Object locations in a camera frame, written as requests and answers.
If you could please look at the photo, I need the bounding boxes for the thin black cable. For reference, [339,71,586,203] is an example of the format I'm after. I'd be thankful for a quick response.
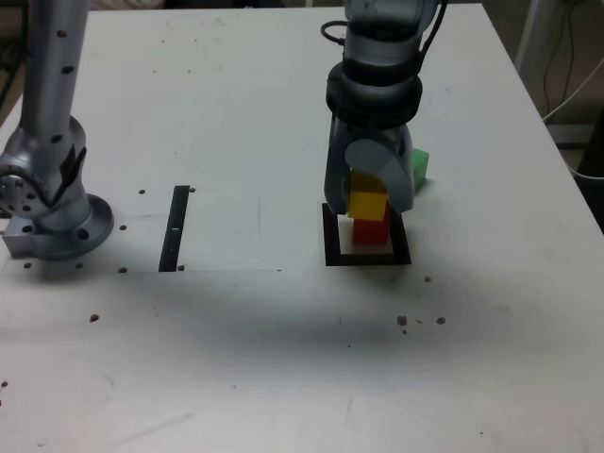
[542,0,570,114]

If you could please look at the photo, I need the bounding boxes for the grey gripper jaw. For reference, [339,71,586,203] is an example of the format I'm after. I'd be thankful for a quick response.
[323,120,354,216]
[343,126,417,214]

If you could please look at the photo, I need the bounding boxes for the white metal frame leg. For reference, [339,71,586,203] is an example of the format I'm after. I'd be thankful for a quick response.
[513,0,544,72]

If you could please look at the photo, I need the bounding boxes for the white cable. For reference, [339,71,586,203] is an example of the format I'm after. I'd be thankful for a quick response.
[541,59,604,180]

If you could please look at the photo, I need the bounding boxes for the black tape square outline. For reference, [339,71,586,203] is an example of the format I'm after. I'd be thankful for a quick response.
[321,201,412,267]

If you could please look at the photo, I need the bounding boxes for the yellow cube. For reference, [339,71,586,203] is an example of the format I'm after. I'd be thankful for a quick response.
[346,170,389,222]

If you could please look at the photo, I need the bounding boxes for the red cube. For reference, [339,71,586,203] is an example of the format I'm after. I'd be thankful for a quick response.
[352,210,392,246]

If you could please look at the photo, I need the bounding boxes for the green cube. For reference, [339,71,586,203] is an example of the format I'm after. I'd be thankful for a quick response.
[411,147,431,193]

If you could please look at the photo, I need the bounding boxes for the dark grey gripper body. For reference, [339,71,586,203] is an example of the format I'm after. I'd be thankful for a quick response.
[332,115,410,143]

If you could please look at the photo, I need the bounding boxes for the black tape strip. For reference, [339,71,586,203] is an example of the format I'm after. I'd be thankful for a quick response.
[158,185,191,274]

